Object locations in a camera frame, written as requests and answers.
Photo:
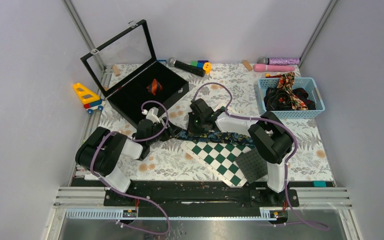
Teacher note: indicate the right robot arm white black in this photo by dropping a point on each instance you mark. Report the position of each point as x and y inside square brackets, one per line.
[266, 133]

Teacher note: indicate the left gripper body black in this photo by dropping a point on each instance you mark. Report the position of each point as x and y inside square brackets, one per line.
[165, 135]

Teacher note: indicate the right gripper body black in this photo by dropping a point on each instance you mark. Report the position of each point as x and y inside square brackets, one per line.
[196, 126]

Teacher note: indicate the dark red ties pile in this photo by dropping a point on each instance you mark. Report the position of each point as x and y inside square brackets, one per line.
[280, 100]

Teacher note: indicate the yellow toy truck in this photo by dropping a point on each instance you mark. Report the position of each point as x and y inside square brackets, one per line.
[90, 100]

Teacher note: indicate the small wooden block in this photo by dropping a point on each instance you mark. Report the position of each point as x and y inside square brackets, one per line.
[247, 65]

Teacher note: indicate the floral table mat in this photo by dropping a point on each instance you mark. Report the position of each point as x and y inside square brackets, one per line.
[232, 84]

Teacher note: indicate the green white chessboard mat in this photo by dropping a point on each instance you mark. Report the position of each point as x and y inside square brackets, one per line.
[219, 159]

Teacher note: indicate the light blue plastic basket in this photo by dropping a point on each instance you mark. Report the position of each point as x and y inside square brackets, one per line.
[306, 83]

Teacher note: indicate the black display box glass lid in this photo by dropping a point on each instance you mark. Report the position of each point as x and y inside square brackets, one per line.
[132, 51]

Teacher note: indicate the dark blue floral tie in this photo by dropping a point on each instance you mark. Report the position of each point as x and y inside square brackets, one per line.
[217, 137]

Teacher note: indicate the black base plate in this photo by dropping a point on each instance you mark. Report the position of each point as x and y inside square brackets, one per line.
[201, 199]

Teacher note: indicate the orange navy striped rolled tie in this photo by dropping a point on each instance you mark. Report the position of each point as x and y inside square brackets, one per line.
[154, 87]

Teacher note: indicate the black glitter microphone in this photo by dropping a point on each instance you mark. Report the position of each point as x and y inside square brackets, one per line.
[172, 62]

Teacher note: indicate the purple glitter microphone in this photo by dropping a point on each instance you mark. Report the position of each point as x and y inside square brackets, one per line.
[279, 61]

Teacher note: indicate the teal small block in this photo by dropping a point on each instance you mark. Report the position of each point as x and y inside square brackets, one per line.
[319, 184]

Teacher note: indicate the green blue block stack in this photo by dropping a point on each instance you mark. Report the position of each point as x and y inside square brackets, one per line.
[199, 64]

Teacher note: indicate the grey studded baseplate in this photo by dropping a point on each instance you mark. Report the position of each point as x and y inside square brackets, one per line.
[252, 165]

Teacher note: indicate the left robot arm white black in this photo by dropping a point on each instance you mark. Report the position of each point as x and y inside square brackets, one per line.
[101, 151]

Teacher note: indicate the wooden peg left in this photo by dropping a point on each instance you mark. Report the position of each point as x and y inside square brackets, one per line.
[116, 71]

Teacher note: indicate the red floral tie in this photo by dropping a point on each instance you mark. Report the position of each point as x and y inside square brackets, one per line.
[285, 83]

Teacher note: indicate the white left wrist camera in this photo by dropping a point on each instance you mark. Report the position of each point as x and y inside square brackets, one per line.
[152, 115]

